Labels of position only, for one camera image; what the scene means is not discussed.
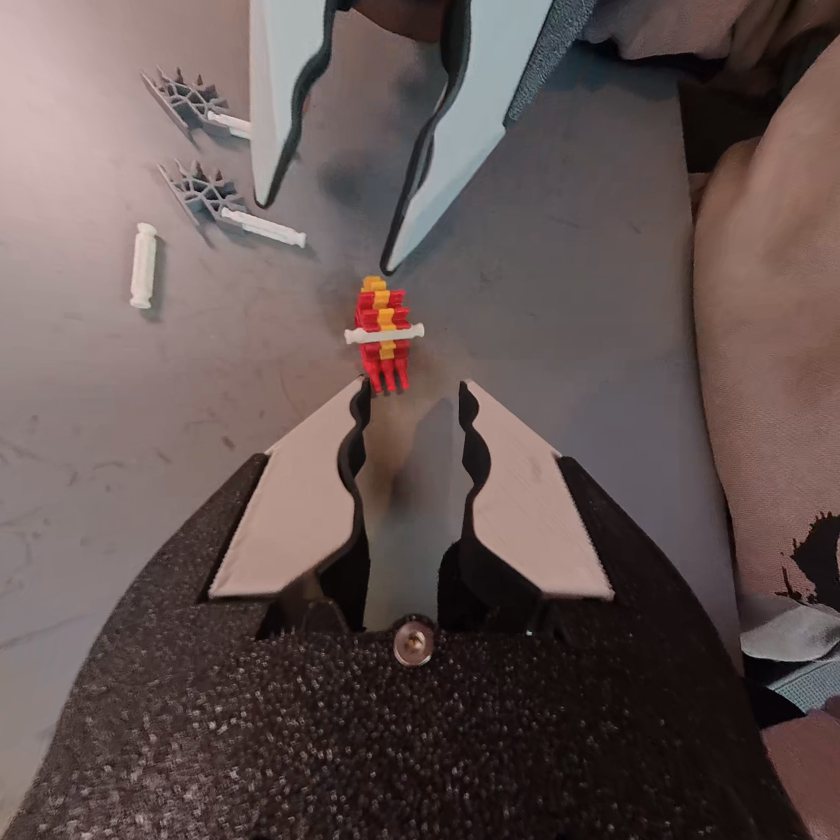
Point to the short white toy rod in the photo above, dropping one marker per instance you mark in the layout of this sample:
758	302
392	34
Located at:
143	262
262	226
358	337
229	123

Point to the grey cloth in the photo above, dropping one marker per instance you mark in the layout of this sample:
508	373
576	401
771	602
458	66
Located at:
794	630

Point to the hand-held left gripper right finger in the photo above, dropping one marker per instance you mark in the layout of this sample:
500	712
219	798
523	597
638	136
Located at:
538	525

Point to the short red toy rod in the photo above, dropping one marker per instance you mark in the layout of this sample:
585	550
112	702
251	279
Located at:
389	377
403	375
374	377

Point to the person's right forearm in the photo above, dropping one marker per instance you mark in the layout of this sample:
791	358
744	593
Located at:
689	26

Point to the person's beige sweater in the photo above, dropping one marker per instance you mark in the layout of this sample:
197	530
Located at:
774	328

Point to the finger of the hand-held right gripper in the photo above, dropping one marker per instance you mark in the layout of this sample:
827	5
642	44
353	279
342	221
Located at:
485	79
279	65

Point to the grey toy connector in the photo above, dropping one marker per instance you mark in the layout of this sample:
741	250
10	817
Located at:
207	193
187	98

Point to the yellow toy connector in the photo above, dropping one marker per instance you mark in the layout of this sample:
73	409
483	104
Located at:
384	318

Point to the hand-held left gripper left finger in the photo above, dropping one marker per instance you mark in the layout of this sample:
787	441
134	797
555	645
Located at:
289	525

